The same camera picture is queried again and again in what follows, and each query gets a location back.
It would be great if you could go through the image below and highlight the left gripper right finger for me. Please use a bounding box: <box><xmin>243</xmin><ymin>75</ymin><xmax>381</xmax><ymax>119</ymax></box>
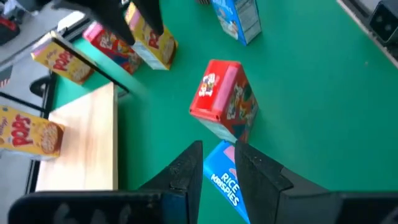
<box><xmin>234</xmin><ymin>140</ymin><xmax>340</xmax><ymax>224</ymax></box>

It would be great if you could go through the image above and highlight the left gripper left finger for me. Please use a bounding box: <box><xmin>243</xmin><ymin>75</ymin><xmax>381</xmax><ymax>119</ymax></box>
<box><xmin>138</xmin><ymin>140</ymin><xmax>205</xmax><ymax>224</ymax></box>

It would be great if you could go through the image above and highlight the yellow Corn Pops cereal box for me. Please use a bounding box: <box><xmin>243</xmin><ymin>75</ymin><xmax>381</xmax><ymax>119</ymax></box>
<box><xmin>0</xmin><ymin>105</ymin><xmax>65</xmax><ymax>161</ymax></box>
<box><xmin>124</xmin><ymin>1</ymin><xmax>178</xmax><ymax>71</ymax></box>
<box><xmin>30</xmin><ymin>30</ymin><xmax>96</xmax><ymax>85</ymax></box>

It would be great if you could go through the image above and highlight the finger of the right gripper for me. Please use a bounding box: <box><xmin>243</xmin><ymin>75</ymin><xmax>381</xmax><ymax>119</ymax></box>
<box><xmin>52</xmin><ymin>0</ymin><xmax>136</xmax><ymax>46</ymax></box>
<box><xmin>133</xmin><ymin>0</ymin><xmax>165</xmax><ymax>36</ymax></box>

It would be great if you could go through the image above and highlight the blue Rice Krispies cereal box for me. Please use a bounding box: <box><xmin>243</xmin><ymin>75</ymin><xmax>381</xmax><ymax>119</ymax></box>
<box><xmin>211</xmin><ymin>0</ymin><xmax>262</xmax><ymax>47</ymax></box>
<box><xmin>203</xmin><ymin>139</ymin><xmax>251</xmax><ymax>224</ymax></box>

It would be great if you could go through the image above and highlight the green table mat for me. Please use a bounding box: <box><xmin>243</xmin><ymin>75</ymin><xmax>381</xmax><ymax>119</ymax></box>
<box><xmin>51</xmin><ymin>0</ymin><xmax>398</xmax><ymax>224</ymax></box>

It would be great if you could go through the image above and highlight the black metal shelf bracket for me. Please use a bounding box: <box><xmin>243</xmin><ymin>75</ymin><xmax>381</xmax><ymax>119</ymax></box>
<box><xmin>49</xmin><ymin>30</ymin><xmax>131</xmax><ymax>94</ymax></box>

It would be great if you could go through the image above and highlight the red cereal box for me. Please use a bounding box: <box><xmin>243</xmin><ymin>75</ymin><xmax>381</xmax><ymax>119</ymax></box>
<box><xmin>189</xmin><ymin>58</ymin><xmax>259</xmax><ymax>144</ymax></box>
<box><xmin>82</xmin><ymin>21</ymin><xmax>144</xmax><ymax>75</ymax></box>

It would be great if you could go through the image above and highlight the wooden shelf board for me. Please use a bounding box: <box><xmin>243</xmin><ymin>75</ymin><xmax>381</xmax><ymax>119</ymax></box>
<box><xmin>35</xmin><ymin>82</ymin><xmax>119</xmax><ymax>191</ymax></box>

